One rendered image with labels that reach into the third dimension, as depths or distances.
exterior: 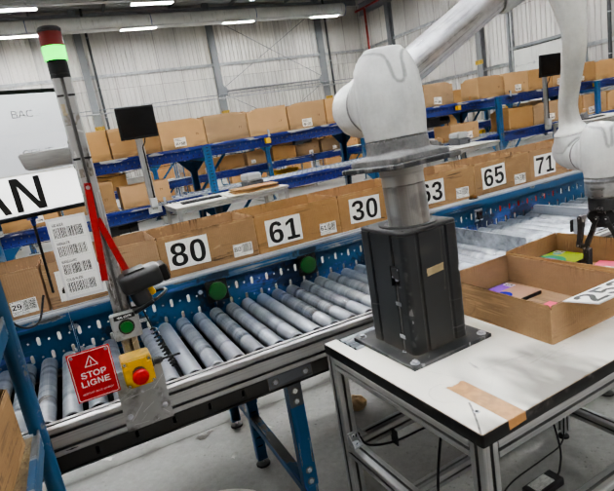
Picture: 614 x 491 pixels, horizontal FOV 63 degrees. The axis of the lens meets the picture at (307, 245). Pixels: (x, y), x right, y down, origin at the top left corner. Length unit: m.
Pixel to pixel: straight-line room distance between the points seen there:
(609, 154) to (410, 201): 0.61
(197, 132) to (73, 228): 5.39
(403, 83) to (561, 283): 0.79
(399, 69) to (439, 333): 0.65
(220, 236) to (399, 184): 0.94
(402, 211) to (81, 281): 0.80
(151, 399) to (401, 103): 0.98
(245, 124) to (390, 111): 5.66
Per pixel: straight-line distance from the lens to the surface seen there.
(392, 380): 1.23
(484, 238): 2.26
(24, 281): 1.94
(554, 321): 1.35
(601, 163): 1.62
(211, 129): 6.68
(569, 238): 1.98
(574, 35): 1.61
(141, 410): 1.44
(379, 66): 1.23
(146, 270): 1.28
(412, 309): 1.26
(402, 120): 1.21
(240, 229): 2.01
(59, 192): 1.41
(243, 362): 1.47
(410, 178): 1.24
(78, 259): 1.31
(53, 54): 1.32
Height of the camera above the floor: 1.35
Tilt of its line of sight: 13 degrees down
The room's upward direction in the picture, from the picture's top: 10 degrees counter-clockwise
